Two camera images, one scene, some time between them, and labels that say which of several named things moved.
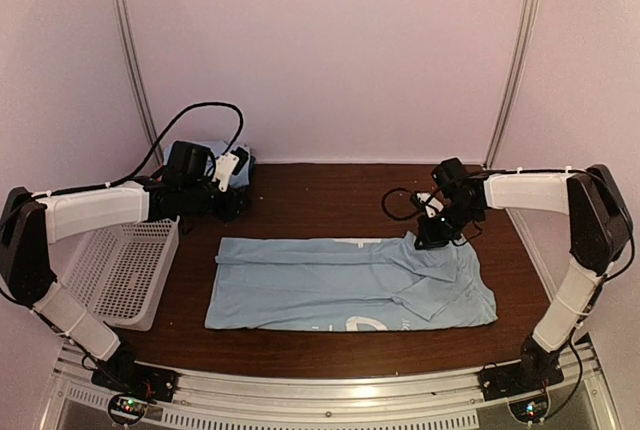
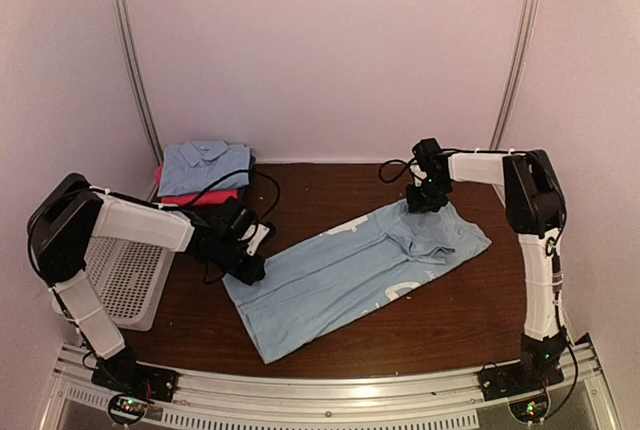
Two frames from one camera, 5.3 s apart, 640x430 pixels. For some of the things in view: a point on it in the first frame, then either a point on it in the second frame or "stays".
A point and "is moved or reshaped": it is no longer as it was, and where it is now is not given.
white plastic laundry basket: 117,273 stays
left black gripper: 229,211 → 251,276
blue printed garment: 341,285 is moved or reshaped
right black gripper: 428,238 → 415,206
